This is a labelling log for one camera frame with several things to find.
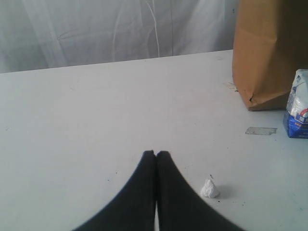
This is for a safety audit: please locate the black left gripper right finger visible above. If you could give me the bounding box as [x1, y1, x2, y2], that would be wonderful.
[156, 151, 242, 231]

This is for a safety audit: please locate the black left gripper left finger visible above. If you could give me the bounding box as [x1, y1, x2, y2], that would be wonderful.
[77, 150, 156, 231]

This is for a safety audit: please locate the brown paper shopping bag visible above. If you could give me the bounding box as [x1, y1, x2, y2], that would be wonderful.
[232, 0, 308, 111]

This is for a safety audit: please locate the white paper wad far left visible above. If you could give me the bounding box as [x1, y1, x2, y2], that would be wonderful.
[200, 178, 220, 198]

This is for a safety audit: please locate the small blue white milk carton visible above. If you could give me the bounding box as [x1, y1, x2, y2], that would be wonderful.
[283, 69, 308, 139]

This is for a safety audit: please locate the white backdrop curtain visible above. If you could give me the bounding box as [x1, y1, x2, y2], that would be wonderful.
[0, 0, 239, 73]

